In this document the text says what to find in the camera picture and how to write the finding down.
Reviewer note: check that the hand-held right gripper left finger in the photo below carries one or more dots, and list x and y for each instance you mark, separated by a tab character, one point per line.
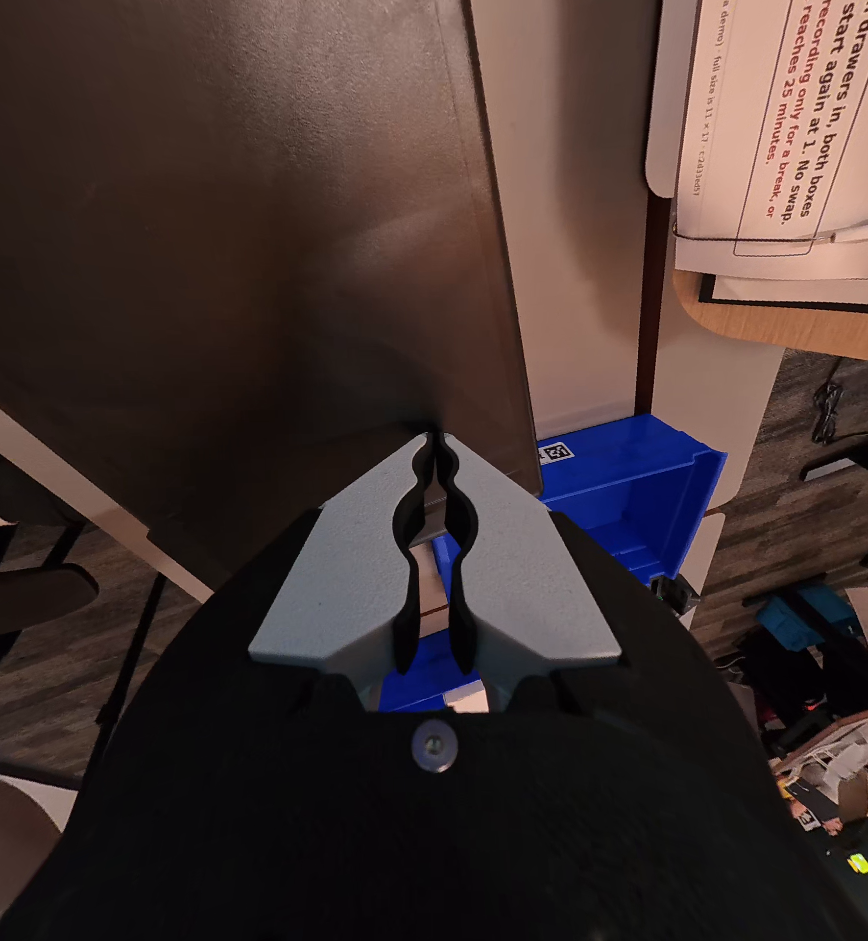
331	588

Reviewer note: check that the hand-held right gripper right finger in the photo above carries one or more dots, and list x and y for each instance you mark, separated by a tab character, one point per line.
537	588

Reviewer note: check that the small blue storage bin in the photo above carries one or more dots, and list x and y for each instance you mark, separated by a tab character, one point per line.
625	514

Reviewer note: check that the black drawer cabinet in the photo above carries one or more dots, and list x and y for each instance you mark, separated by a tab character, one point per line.
221	220

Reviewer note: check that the small black device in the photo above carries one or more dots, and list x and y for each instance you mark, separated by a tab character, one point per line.
673	594

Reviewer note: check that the printed square tag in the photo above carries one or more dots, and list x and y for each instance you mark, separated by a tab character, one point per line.
556	453

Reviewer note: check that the beige partition panel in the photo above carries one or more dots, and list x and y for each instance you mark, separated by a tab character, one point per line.
713	397

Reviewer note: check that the blue bag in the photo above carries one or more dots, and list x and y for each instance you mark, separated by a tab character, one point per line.
809	617

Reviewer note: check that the wooden table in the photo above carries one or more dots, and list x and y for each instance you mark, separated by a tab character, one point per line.
772	327

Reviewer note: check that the white instruction sheet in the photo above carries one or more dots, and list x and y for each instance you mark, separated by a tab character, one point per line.
772	110

